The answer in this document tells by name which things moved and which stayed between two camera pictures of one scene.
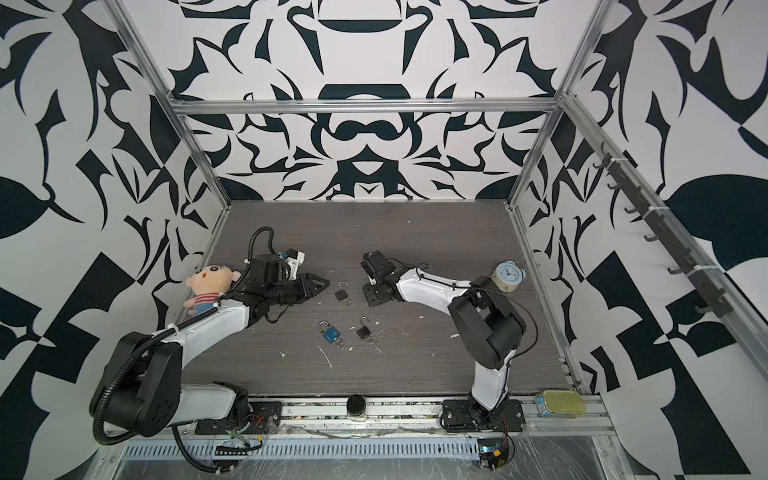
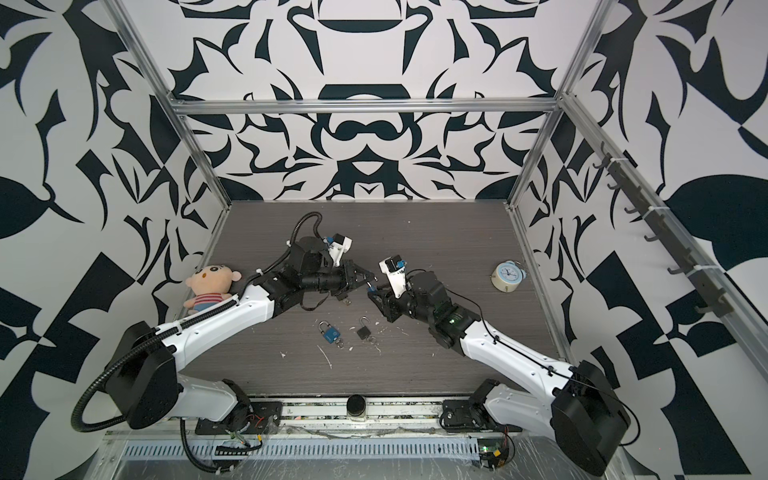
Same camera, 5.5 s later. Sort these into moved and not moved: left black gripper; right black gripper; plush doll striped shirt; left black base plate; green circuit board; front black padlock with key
Moved: right black gripper; left black gripper
Not moved: plush doll striped shirt; front black padlock with key; left black base plate; green circuit board
